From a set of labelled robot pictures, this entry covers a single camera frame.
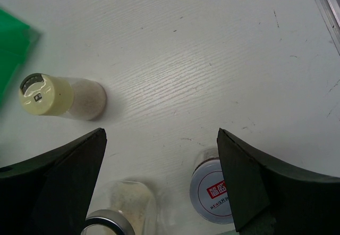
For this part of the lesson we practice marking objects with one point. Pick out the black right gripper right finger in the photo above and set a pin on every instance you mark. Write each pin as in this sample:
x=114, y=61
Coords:
x=270, y=196

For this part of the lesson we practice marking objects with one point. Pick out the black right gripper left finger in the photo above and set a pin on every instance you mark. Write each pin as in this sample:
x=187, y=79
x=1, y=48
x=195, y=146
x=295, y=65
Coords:
x=51, y=193

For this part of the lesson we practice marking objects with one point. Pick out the white-lid spice jar red label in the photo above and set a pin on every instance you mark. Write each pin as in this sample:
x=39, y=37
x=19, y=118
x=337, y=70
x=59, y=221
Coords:
x=208, y=192

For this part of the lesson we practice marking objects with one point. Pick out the glass jar white powder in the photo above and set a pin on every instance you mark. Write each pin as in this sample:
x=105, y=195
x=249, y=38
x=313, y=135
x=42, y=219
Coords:
x=122, y=207

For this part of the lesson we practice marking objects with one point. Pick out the cream-cap white spice shaker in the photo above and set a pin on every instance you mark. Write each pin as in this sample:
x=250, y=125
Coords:
x=74, y=98

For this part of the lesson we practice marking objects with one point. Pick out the green four-compartment plastic tray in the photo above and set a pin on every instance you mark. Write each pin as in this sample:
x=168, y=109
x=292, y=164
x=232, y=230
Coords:
x=18, y=41

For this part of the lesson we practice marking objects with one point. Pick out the aluminium table edge rail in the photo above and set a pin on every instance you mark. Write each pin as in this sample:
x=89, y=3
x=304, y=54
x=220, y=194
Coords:
x=329, y=10

